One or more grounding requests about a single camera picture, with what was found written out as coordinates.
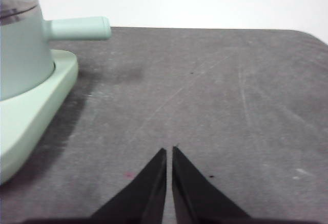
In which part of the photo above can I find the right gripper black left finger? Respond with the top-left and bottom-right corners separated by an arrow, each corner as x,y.
87,148 -> 168,224

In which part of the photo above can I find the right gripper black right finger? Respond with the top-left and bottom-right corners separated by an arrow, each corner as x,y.
172,146 -> 257,224

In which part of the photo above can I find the mint green steamer pot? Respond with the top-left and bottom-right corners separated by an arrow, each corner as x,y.
0,6 -> 112,101

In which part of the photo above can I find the mint green breakfast machine base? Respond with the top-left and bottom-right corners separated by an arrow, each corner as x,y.
0,49 -> 79,186

